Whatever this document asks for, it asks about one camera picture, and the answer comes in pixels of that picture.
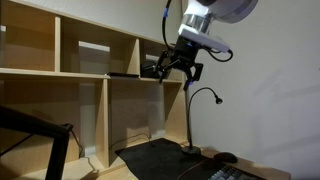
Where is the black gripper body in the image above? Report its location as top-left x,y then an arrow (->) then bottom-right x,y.
170,34 -> 202,72

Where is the black bag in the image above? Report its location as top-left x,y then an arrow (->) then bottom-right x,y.
140,60 -> 169,80

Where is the thin flat black item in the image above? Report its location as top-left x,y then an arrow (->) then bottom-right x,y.
107,71 -> 140,78

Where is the black gooseneck desk lamp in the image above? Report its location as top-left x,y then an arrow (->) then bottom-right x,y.
181,87 -> 224,157

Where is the light wooden shelf unit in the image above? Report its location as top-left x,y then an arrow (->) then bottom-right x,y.
0,0 -> 189,180

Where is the black mouse with red accents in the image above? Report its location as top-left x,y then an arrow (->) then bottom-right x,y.
213,151 -> 239,164

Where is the black desk mat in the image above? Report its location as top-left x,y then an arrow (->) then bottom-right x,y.
114,137 -> 268,180

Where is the black mechanical keyboard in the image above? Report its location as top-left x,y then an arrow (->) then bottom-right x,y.
207,163 -> 260,180

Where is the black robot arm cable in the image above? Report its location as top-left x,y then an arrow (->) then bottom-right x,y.
161,0 -> 234,63

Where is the thin black lamp cable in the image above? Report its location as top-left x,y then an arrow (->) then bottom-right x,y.
109,132 -> 158,151

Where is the thin black tripod cable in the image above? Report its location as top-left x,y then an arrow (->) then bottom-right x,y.
70,129 -> 100,174

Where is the black camera tripod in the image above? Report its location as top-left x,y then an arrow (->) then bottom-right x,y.
0,105 -> 74,180

